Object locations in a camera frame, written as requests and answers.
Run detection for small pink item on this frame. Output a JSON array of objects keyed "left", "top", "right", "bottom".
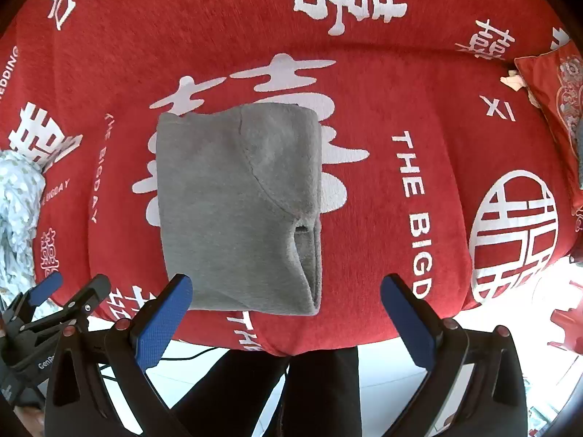
[{"left": 500, "top": 69, "right": 527, "bottom": 90}]

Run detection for black cable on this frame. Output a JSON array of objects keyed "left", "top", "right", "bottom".
[{"left": 157, "top": 347, "right": 228, "bottom": 361}]

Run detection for white patterned cloth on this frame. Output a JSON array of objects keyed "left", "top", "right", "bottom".
[{"left": 0, "top": 149, "right": 47, "bottom": 301}]

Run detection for red patterned cushion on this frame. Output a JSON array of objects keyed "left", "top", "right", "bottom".
[{"left": 514, "top": 41, "right": 583, "bottom": 221}]

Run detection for grey-blue cloth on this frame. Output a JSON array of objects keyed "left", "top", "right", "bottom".
[{"left": 575, "top": 116, "right": 583, "bottom": 189}]

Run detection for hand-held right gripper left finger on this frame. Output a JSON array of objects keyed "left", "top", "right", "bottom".
[{"left": 44, "top": 273, "right": 194, "bottom": 437}]

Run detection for red printed blanket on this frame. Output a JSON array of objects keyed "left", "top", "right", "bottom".
[{"left": 0, "top": 0, "right": 583, "bottom": 357}]

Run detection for person's black pants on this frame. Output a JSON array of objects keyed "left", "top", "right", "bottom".
[{"left": 173, "top": 346, "right": 360, "bottom": 437}]

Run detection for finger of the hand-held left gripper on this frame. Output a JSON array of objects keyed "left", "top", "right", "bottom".
[
  {"left": 19, "top": 275, "right": 112, "bottom": 352},
  {"left": 4, "top": 272, "right": 64, "bottom": 329}
]

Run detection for grey sweater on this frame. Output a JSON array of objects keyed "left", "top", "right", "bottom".
[{"left": 155, "top": 104, "right": 324, "bottom": 316}]

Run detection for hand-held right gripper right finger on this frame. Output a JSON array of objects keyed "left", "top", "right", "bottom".
[{"left": 381, "top": 275, "right": 530, "bottom": 437}]

